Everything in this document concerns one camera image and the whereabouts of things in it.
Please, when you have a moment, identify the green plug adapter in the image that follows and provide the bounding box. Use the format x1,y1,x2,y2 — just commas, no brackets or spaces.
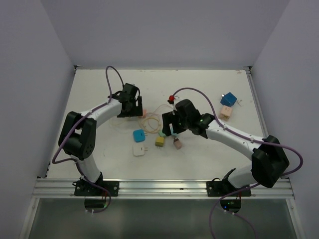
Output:
159,130,166,138

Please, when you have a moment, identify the pink brown plug adapter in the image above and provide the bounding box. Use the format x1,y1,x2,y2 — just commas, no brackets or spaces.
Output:
173,138,182,150

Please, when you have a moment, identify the yellow olive plug adapter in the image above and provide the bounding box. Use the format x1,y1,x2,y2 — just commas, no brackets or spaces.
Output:
155,136,164,147

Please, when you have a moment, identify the bright blue plug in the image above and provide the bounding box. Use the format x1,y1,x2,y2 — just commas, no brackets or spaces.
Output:
133,129,147,143

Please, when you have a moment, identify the pink cube socket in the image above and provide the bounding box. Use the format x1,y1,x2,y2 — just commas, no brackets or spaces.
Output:
219,106,233,121

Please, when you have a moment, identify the white plug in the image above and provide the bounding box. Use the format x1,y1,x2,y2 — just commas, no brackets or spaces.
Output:
132,144,148,157

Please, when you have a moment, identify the dark blue cube socket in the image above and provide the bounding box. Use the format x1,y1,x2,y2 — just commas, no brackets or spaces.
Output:
220,92,237,107

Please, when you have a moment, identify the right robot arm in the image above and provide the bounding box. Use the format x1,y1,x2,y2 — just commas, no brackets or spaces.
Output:
162,96,289,196

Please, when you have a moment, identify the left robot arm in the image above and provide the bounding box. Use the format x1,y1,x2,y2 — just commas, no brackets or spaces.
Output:
52,83,143,196

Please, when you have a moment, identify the thin orange cable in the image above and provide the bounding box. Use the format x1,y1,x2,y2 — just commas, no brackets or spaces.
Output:
109,103,175,132

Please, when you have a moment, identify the aluminium right side rail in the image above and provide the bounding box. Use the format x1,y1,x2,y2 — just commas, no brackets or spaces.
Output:
243,66,281,179

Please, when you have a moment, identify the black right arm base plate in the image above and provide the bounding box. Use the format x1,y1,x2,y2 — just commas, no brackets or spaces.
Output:
206,178,252,197

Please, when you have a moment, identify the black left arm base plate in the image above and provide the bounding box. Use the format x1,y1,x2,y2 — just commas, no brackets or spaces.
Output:
72,180,120,197

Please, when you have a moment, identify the aluminium table front rail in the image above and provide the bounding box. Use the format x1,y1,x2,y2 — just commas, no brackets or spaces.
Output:
31,178,294,199

